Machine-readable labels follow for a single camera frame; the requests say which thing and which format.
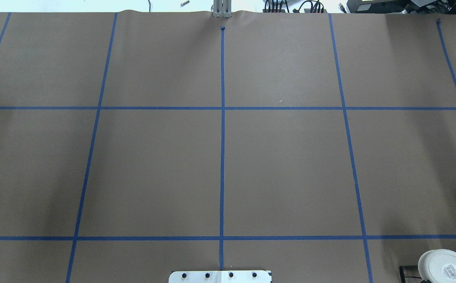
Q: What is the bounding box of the white mug on rack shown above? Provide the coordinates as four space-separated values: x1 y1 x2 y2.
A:
418 249 456 283

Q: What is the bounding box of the aluminium frame post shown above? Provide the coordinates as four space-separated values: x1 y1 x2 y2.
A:
211 0 233 18

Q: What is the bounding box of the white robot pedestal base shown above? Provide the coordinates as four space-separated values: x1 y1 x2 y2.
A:
168 270 273 283

